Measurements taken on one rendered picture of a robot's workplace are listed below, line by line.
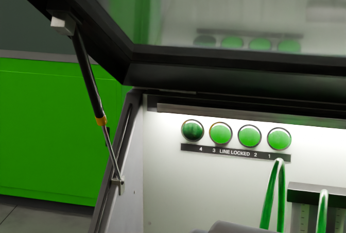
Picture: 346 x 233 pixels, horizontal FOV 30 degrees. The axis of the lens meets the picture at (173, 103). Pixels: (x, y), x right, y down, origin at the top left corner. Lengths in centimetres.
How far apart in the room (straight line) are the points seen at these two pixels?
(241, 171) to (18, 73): 268
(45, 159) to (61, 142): 17
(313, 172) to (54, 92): 266
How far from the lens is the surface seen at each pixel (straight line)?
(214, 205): 141
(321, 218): 105
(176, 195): 142
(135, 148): 135
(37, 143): 399
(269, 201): 101
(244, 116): 129
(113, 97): 370
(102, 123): 116
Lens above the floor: 183
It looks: 17 degrees down
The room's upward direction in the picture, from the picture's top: 1 degrees clockwise
